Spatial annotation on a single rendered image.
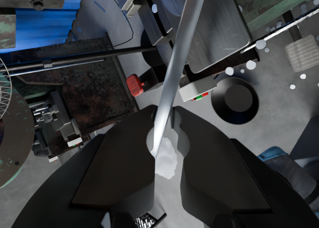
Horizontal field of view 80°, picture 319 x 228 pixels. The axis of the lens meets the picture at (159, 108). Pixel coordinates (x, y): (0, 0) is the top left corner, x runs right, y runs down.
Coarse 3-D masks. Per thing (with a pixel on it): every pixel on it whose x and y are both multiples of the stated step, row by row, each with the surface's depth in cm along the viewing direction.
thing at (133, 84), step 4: (132, 76) 63; (136, 76) 63; (128, 80) 65; (132, 80) 64; (136, 80) 62; (128, 84) 66; (132, 84) 64; (136, 84) 63; (140, 84) 63; (132, 88) 65; (136, 88) 63; (140, 88) 62; (132, 92) 66; (136, 92) 64; (140, 92) 63
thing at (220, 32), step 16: (160, 0) 43; (176, 0) 40; (208, 0) 36; (224, 0) 34; (176, 16) 42; (208, 16) 36; (224, 16) 34; (240, 16) 33; (176, 32) 43; (208, 32) 37; (224, 32) 35; (240, 32) 33; (192, 48) 41; (208, 48) 39; (224, 48) 36; (240, 48) 34; (192, 64) 42; (208, 64) 40
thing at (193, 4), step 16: (192, 0) 9; (192, 16) 9; (192, 32) 9; (176, 48) 9; (176, 64) 10; (176, 80) 10; (160, 96) 11; (160, 112) 11; (160, 128) 12; (160, 144) 13
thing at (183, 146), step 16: (176, 112) 12; (176, 128) 12; (192, 128) 10; (208, 128) 10; (192, 144) 9; (208, 144) 9; (224, 144) 9; (192, 160) 8; (208, 160) 8; (224, 160) 8; (240, 160) 8; (192, 176) 7; (208, 176) 7; (224, 176) 7; (240, 176) 7; (192, 192) 7; (208, 192) 7; (224, 192) 7; (240, 192) 7; (256, 192) 7; (192, 208) 7; (208, 208) 7; (224, 208) 6; (240, 208) 6; (256, 208) 6; (208, 224) 7
